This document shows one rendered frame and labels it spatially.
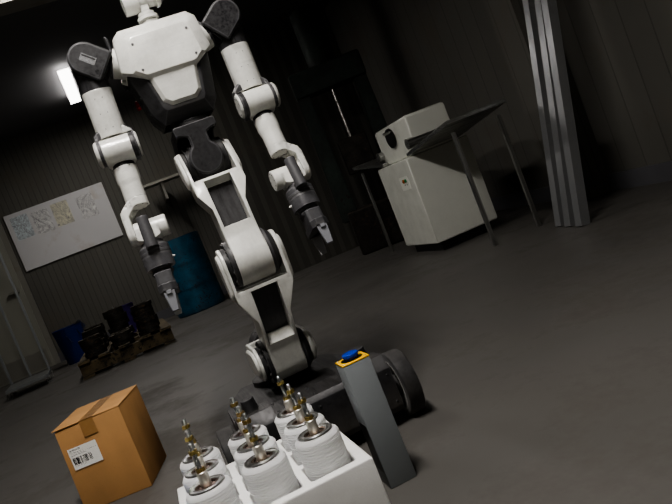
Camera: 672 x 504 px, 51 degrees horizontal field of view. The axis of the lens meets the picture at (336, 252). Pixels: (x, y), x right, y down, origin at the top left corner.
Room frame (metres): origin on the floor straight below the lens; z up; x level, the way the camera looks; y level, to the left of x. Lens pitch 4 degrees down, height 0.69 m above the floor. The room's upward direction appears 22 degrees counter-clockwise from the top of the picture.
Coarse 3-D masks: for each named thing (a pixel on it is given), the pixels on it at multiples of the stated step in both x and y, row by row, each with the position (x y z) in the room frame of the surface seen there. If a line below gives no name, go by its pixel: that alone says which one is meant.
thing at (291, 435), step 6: (318, 414) 1.54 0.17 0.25; (318, 420) 1.51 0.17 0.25; (324, 420) 1.53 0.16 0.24; (306, 426) 1.49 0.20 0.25; (288, 432) 1.51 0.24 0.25; (294, 432) 1.50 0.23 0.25; (300, 432) 1.49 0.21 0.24; (288, 438) 1.51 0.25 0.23; (294, 438) 1.50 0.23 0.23; (294, 444) 1.50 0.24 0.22; (294, 450) 1.51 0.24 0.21; (294, 456) 1.52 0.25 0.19; (300, 462) 1.50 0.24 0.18
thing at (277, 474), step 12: (276, 456) 1.37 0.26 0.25; (252, 468) 1.36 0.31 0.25; (264, 468) 1.35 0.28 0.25; (276, 468) 1.35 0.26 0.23; (288, 468) 1.38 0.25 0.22; (252, 480) 1.35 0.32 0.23; (264, 480) 1.35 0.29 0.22; (276, 480) 1.35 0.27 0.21; (288, 480) 1.36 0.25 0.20; (252, 492) 1.36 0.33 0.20; (264, 492) 1.35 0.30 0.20; (276, 492) 1.35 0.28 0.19; (288, 492) 1.36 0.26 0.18
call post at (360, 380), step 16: (352, 368) 1.62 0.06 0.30; (368, 368) 1.62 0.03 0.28; (352, 384) 1.61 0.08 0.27; (368, 384) 1.62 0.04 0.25; (352, 400) 1.65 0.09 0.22; (368, 400) 1.62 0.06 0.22; (384, 400) 1.63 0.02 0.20; (368, 416) 1.61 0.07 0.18; (384, 416) 1.62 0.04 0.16; (368, 432) 1.61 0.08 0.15; (384, 432) 1.62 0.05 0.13; (384, 448) 1.62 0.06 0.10; (400, 448) 1.62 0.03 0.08; (384, 464) 1.61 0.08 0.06; (400, 464) 1.62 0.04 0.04; (384, 480) 1.65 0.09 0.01; (400, 480) 1.62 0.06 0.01
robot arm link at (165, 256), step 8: (152, 256) 2.06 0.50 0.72; (160, 256) 2.06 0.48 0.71; (168, 256) 2.07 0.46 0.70; (144, 264) 2.08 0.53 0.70; (152, 264) 2.05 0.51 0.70; (160, 264) 2.05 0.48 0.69; (168, 264) 2.08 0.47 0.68; (152, 272) 2.07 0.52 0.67; (160, 272) 2.05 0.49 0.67; (168, 272) 2.05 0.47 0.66; (160, 280) 2.04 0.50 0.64; (168, 280) 2.04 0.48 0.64; (160, 288) 2.03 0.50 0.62; (168, 288) 2.02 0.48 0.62; (176, 288) 2.04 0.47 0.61
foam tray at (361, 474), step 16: (352, 448) 1.46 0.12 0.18; (352, 464) 1.37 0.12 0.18; (368, 464) 1.36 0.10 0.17; (240, 480) 1.53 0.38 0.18; (304, 480) 1.38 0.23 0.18; (320, 480) 1.35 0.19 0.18; (336, 480) 1.35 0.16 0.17; (352, 480) 1.35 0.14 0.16; (368, 480) 1.36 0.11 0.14; (240, 496) 1.44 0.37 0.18; (288, 496) 1.34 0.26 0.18; (304, 496) 1.33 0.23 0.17; (320, 496) 1.34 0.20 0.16; (336, 496) 1.34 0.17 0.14; (352, 496) 1.35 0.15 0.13; (368, 496) 1.36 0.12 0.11; (384, 496) 1.37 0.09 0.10
